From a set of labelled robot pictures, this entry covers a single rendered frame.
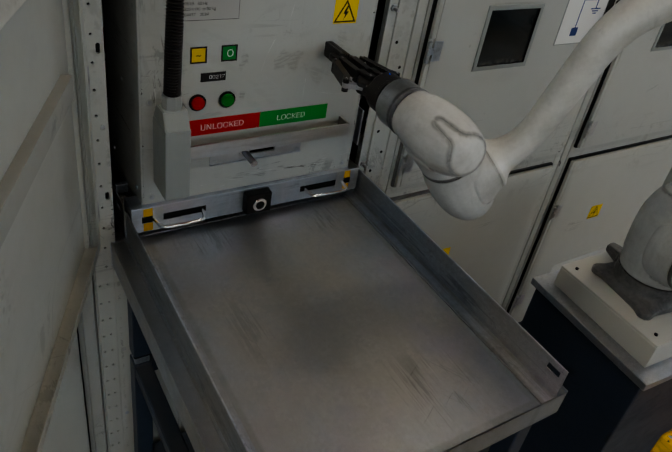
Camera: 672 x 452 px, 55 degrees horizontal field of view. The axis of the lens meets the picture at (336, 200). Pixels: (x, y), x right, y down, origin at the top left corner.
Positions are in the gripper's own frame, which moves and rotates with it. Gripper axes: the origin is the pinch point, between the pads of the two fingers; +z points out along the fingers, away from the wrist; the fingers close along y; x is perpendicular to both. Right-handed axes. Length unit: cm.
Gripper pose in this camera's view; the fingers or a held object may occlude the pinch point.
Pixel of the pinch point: (336, 54)
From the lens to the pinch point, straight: 131.6
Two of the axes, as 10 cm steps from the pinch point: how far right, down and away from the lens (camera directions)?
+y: 8.5, -1.8, 4.9
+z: -5.1, -5.4, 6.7
